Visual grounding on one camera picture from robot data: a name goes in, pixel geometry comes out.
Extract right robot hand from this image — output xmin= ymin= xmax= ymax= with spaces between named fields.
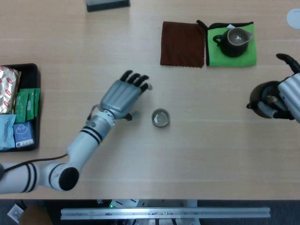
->
xmin=257 ymin=53 xmax=300 ymax=122

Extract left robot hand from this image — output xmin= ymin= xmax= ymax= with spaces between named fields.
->
xmin=100 ymin=70 xmax=153 ymax=121

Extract black cast iron teapot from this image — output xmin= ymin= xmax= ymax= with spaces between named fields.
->
xmin=246 ymin=81 xmax=289 ymax=119

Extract dark ceramic tea cup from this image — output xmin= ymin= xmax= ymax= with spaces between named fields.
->
xmin=151 ymin=108 xmax=171 ymax=128

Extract green cloth with black edge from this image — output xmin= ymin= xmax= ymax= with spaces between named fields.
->
xmin=196 ymin=19 xmax=258 ymax=67

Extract black ceramic pitcher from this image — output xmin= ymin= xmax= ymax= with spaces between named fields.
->
xmin=212 ymin=27 xmax=255 ymax=58

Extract white round coaster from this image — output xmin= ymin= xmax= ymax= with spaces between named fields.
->
xmin=286 ymin=8 xmax=300 ymax=30

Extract green tea packet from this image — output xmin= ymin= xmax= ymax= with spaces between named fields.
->
xmin=34 ymin=88 xmax=41 ymax=118
xmin=14 ymin=89 xmax=30 ymax=123
xmin=25 ymin=90 xmax=36 ymax=120

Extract brown cloth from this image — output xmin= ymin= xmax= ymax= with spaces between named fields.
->
xmin=160 ymin=21 xmax=206 ymax=68

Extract black plastic tray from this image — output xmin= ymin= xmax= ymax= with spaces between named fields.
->
xmin=0 ymin=63 xmax=42 ymax=153

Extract grey sign stand white card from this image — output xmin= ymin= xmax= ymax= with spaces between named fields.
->
xmin=85 ymin=0 xmax=131 ymax=12

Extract blue packet with face print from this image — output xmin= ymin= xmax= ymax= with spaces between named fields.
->
xmin=13 ymin=121 xmax=35 ymax=148

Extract foil snack bag red labels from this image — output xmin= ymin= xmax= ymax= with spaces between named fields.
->
xmin=0 ymin=65 xmax=22 ymax=115

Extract light blue packet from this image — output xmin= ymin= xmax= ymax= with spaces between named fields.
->
xmin=0 ymin=114 xmax=16 ymax=150

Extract brown round seat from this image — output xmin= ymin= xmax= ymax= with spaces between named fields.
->
xmin=18 ymin=205 xmax=53 ymax=225

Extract white floor plate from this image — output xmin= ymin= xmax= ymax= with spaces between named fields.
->
xmin=7 ymin=203 xmax=24 ymax=223

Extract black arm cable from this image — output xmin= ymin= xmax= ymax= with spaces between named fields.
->
xmin=0 ymin=153 xmax=70 ymax=174

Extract aluminium rail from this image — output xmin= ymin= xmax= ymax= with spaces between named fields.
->
xmin=60 ymin=206 xmax=271 ymax=220

